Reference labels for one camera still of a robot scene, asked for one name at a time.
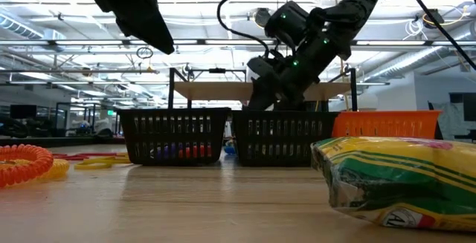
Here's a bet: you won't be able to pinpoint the silver ventilation duct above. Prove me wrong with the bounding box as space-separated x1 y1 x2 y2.
362 22 476 84
0 12 48 40

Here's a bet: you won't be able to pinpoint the yellow rubber band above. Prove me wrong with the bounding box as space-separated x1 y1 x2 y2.
73 155 132 171

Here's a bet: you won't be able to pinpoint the black slotted plastic basket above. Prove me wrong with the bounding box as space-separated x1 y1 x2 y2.
116 107 231 166
231 109 340 168

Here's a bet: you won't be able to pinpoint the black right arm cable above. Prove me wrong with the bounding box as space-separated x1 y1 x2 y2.
217 0 271 57

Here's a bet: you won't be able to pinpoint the black ceiling cable reel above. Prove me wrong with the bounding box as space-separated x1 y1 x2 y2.
422 8 446 30
254 7 271 28
134 7 164 39

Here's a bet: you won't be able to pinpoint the red rubber band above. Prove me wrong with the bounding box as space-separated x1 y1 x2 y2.
51 152 129 161

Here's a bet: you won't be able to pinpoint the wooden shelf riser black legs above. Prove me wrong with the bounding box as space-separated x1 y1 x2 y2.
169 66 360 112

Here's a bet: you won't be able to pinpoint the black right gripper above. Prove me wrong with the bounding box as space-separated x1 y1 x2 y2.
247 45 335 112

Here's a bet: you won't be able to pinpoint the dark background table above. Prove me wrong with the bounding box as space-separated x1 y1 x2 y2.
0 135 126 149

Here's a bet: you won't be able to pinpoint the black computer monitor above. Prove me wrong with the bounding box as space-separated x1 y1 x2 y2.
463 93 476 122
10 104 37 120

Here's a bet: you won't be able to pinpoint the black thin cable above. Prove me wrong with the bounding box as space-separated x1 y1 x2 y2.
399 0 476 71

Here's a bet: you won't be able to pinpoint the orange coil keychain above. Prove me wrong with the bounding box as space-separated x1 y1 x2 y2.
0 143 54 188

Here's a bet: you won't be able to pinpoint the yellow coil keychain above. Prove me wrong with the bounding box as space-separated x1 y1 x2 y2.
36 158 71 181

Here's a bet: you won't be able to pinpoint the white globe lamp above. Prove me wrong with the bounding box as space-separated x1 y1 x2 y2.
358 92 380 111

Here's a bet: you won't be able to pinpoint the orange slotted plastic basket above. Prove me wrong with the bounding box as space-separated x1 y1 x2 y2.
330 109 443 140

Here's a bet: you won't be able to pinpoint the long ceiling light rail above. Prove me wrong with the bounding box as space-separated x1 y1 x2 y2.
0 39 476 48

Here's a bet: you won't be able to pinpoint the grey draped cover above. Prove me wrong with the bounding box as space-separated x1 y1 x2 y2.
427 100 466 140

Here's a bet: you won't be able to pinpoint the red coil keychain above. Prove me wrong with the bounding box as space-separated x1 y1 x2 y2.
177 144 211 159

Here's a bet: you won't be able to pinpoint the yellow green crayon pack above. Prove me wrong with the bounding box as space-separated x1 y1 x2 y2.
310 136 476 233

